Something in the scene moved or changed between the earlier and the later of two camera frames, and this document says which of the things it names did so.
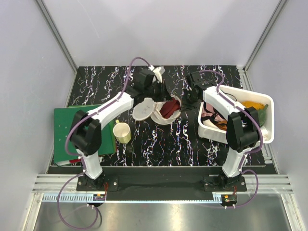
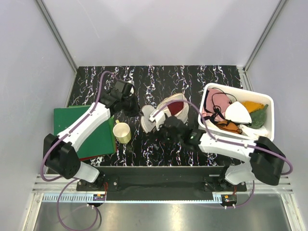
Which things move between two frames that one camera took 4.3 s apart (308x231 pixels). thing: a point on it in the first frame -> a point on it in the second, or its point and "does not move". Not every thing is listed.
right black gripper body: x=188 y=99 -> x=163 y=134
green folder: x=64 y=118 does not move
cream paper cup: x=121 y=132 does not move
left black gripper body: x=155 y=92 -> x=131 y=107
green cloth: x=262 y=115 does not move
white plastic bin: x=214 y=134 does not move
